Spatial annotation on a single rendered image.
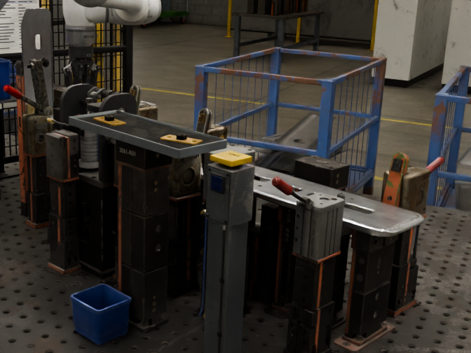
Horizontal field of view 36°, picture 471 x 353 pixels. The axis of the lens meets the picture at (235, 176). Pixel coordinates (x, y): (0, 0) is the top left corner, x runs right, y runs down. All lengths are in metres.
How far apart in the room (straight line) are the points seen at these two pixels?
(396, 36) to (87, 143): 8.11
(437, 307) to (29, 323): 1.00
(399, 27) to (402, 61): 0.43
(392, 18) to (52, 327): 8.46
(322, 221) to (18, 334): 0.73
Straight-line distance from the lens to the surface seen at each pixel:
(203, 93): 4.10
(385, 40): 9.88
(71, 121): 1.69
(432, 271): 2.17
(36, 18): 2.55
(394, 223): 1.60
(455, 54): 9.77
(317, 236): 1.49
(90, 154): 1.96
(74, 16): 2.27
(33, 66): 2.23
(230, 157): 1.40
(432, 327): 1.85
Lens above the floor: 1.53
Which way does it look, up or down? 17 degrees down
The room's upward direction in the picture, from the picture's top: 3 degrees clockwise
